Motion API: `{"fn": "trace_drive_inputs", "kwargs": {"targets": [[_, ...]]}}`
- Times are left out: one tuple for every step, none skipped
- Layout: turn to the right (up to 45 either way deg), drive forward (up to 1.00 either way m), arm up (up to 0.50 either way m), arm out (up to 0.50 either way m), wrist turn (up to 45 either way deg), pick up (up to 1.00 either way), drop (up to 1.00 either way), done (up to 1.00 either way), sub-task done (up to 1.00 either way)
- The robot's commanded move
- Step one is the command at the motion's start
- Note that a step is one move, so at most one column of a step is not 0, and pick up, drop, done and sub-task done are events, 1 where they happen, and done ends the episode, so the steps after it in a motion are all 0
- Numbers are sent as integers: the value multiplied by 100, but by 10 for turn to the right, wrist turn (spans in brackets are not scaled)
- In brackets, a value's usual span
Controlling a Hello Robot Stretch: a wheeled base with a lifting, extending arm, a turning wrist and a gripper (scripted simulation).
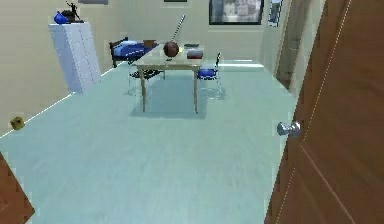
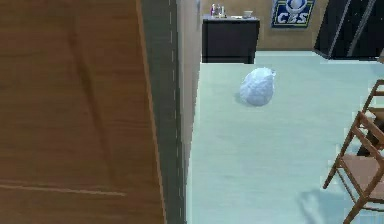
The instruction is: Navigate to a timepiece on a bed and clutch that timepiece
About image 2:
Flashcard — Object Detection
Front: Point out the black cabinet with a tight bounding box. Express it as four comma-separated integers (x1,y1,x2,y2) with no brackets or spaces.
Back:
201,14,261,65

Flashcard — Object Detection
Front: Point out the brown wooden room door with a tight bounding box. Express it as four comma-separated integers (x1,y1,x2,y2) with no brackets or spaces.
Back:
0,0,186,224

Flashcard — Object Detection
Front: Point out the blue framed wall poster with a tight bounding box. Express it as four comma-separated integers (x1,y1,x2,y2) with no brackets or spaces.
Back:
270,0,316,29

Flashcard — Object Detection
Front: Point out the white garbage bag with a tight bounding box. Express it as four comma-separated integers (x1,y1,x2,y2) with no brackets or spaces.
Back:
239,67,277,108

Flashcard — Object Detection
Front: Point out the black shelf unit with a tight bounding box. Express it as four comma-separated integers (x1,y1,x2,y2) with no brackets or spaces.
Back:
313,0,384,62

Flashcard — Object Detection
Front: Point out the brown wooden chair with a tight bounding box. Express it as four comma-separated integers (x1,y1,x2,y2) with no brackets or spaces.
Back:
322,79,384,224

